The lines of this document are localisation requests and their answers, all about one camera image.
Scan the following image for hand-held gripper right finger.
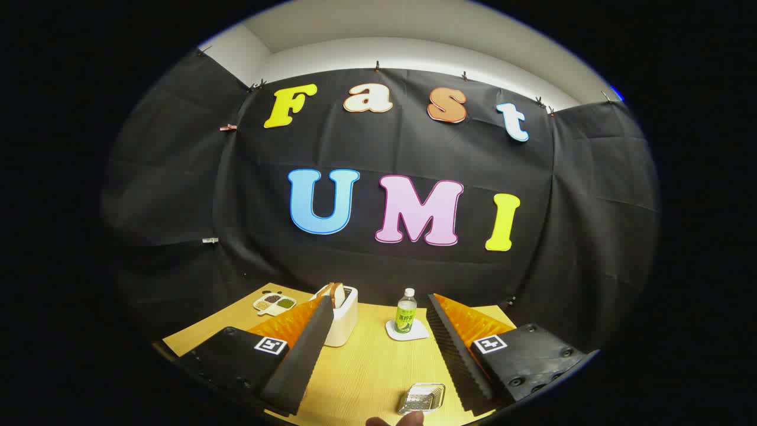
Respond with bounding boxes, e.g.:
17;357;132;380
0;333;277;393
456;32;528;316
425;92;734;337
426;293;599;415

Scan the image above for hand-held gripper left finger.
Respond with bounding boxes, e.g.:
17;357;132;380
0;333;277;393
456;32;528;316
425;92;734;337
176;295;335;417

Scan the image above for white coaster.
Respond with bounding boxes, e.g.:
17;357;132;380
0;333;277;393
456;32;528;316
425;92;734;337
386;318;430;342

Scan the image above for white bread holder box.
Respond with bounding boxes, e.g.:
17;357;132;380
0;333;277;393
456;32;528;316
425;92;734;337
310;283;359;348

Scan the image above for panda shaped condiment dish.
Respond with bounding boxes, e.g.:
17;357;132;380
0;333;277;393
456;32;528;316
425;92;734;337
253;291;297;316

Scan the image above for green tea bottle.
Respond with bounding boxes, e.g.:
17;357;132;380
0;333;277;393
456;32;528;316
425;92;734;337
394;288;418;334

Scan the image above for black backdrop cloth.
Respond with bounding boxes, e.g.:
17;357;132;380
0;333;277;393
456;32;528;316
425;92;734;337
101;47;660;353

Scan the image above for metal wire basket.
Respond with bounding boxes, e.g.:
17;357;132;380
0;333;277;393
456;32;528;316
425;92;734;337
397;383;446;415

